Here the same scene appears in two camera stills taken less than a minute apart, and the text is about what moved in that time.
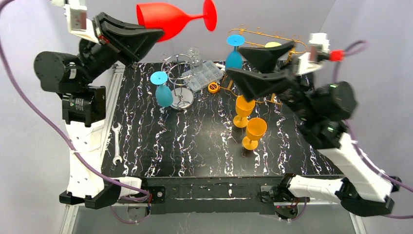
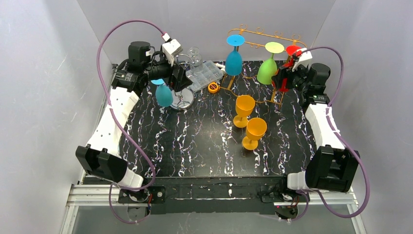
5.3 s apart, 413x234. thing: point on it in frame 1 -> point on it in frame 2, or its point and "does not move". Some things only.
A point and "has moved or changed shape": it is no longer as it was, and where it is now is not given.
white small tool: (221, 67) does not move
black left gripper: (105, 37) -> (176, 76)
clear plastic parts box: (200, 76) does not move
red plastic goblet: (170, 19) has moved or changed shape
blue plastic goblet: (163, 95) does not move
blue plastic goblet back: (234, 60) does not move
